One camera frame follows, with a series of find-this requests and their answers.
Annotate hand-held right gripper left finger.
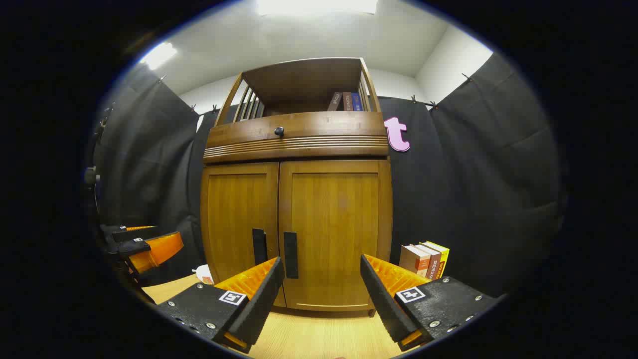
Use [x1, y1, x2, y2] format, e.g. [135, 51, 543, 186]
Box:
[157, 257, 286, 354]

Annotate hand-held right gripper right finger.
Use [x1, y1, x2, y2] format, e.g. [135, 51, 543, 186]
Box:
[360, 253, 501, 352]

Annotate wooden cabinet door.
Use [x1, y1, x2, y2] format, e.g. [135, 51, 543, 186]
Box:
[278, 160, 393, 312]
[200, 162, 287, 307]

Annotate wooden double-door shoe cabinet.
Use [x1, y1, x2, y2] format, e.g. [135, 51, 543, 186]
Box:
[200, 57, 394, 317]

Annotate small white object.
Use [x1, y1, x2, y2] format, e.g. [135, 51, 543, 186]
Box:
[194, 264, 215, 286]

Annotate white and orange book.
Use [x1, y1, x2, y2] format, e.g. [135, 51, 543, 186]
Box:
[399, 244, 431, 278]

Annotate brown standing book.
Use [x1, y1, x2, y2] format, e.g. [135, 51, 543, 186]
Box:
[411, 243, 442, 281]

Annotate yellow book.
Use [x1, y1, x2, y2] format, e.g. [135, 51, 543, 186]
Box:
[421, 241, 450, 280]

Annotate black backdrop cloth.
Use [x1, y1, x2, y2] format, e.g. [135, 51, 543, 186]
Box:
[92, 52, 566, 300]

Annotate small ceiling light panel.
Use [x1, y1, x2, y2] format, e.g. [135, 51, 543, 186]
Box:
[140, 42, 177, 70]

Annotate wooden drawer with black knob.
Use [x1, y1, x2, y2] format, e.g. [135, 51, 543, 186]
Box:
[203, 111, 389, 164]

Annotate large ceiling light panel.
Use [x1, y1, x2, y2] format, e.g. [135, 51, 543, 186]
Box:
[257, 0, 378, 15]

